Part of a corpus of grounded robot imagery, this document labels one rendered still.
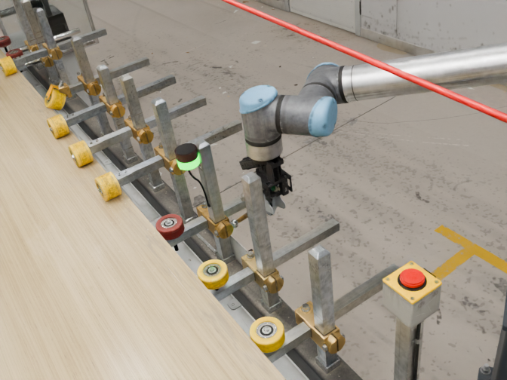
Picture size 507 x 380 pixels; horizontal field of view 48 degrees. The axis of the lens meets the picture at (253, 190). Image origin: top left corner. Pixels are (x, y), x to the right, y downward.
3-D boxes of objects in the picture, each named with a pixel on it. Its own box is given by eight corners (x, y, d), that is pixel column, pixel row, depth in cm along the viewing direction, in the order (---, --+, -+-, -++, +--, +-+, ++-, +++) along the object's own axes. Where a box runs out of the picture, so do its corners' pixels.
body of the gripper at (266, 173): (269, 206, 145) (264, 167, 137) (250, 190, 151) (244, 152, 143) (293, 193, 148) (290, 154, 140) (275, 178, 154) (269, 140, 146)
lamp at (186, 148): (204, 201, 169) (190, 140, 156) (213, 210, 165) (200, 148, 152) (187, 209, 167) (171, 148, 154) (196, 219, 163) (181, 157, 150)
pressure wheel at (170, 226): (182, 237, 178) (174, 208, 171) (194, 250, 172) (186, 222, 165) (159, 249, 175) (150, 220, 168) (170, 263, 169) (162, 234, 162)
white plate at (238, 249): (217, 238, 189) (212, 215, 183) (262, 283, 171) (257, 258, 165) (216, 239, 189) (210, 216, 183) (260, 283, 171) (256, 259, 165)
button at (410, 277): (411, 271, 99) (412, 264, 98) (429, 283, 96) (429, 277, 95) (394, 282, 97) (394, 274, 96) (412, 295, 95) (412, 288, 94)
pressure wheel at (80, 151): (81, 135, 195) (93, 154, 193) (84, 147, 202) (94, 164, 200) (65, 142, 193) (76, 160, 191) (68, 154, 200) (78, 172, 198)
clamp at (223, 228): (212, 212, 181) (209, 200, 178) (235, 234, 172) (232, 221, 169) (197, 220, 179) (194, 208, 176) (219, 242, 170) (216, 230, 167)
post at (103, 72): (136, 168, 239) (104, 62, 210) (140, 172, 237) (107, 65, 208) (129, 171, 238) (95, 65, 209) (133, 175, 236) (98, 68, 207)
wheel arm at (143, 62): (147, 62, 252) (145, 56, 250) (150, 64, 250) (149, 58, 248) (69, 92, 238) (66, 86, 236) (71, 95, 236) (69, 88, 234)
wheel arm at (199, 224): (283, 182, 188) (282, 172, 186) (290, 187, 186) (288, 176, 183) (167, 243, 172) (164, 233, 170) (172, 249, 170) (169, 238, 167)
